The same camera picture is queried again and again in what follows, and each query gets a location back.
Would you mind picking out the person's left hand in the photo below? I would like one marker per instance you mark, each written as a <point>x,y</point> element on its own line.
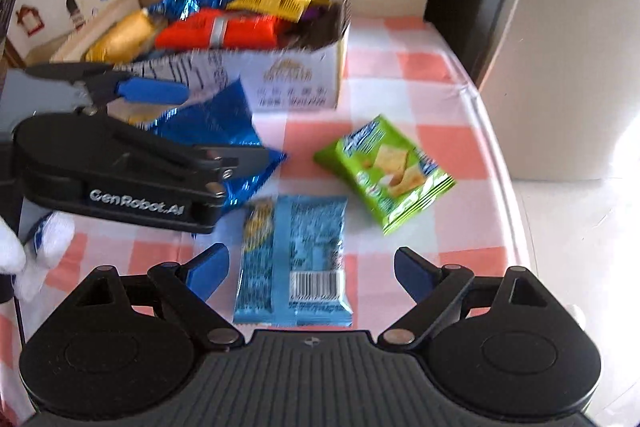
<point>52,237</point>

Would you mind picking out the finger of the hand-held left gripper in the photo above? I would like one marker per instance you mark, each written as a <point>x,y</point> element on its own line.
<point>150,91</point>
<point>240,157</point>

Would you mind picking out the light blue snack packet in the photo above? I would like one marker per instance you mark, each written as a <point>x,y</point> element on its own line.
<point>305,247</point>

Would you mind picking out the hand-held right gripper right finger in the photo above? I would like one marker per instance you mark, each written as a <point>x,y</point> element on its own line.
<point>415,277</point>

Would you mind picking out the purple snack packet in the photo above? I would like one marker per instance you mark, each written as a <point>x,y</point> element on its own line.
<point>312,13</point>

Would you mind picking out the green cracker packet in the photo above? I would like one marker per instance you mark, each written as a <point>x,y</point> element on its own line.
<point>385,172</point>

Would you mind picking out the orange white checked tablecloth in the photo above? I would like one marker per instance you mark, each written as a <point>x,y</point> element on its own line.
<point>400,67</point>

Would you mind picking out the dark blue foil snack packet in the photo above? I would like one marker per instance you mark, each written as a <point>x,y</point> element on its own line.
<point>225,122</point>
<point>190,2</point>

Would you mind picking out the gold snack packet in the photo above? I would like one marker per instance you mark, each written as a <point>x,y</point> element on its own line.
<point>120,39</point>

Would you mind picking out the orange red snack packet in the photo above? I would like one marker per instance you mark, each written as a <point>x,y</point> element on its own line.
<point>200,32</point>

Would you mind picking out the yellow snack packet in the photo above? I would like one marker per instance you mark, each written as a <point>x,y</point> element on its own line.
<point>275,2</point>

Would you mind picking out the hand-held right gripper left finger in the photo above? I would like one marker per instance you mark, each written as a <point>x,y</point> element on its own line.
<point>207,274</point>

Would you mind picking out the red house wall sticker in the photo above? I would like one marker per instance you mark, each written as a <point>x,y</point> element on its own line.
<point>29,21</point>

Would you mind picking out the cardboard box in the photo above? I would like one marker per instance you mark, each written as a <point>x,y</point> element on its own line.
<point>295,77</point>

